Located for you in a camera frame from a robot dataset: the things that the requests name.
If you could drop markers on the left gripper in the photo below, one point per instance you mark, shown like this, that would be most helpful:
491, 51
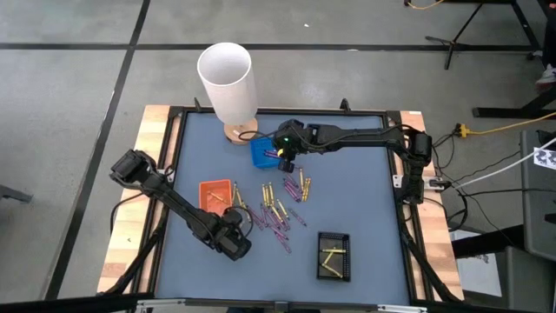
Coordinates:
230, 243

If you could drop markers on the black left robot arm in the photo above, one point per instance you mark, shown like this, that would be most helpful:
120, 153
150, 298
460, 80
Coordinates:
174, 202

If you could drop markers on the black metal table frame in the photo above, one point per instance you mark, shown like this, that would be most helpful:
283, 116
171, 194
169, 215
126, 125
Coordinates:
282, 112

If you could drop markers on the yellow power plug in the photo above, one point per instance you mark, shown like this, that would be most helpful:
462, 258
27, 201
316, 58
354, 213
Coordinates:
463, 130

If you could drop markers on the grey cabinet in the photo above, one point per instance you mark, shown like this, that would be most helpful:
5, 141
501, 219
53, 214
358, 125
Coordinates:
538, 208

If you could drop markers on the person's shoe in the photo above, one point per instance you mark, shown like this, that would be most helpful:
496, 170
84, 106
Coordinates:
548, 76

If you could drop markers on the aluminium camera rail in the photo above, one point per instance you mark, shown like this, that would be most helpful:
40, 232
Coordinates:
282, 306

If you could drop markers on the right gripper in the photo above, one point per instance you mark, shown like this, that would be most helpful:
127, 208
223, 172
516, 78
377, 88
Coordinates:
291, 135

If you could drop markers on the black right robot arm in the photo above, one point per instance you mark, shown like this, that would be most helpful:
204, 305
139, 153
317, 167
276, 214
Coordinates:
369, 137

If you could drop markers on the wooden side board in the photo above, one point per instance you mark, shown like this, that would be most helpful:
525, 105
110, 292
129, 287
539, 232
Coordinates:
438, 243
147, 130

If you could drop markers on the black stand base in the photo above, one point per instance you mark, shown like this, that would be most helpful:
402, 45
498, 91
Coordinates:
499, 113

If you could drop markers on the grey metal foot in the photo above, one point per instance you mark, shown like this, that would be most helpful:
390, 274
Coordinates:
15, 194

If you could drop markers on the grey storage box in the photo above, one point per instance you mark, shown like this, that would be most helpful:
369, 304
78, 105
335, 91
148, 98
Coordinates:
521, 282

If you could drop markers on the yellow crayon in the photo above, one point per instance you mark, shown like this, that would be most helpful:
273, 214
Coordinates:
263, 195
309, 187
282, 208
217, 197
332, 270
301, 178
271, 193
334, 251
240, 200
328, 258
234, 192
277, 215
305, 191

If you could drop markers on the black tripod stand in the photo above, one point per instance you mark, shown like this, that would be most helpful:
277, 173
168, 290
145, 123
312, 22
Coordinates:
454, 43

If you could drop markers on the orange plastic basket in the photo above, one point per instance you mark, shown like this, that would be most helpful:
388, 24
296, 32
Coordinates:
206, 208

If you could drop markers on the white marker paper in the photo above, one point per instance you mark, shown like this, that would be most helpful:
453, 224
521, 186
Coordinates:
545, 158

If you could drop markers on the black plastic basket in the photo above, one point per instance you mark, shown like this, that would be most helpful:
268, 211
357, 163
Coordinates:
321, 237

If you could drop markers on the blue plastic basket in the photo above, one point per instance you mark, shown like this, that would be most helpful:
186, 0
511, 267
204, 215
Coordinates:
258, 158

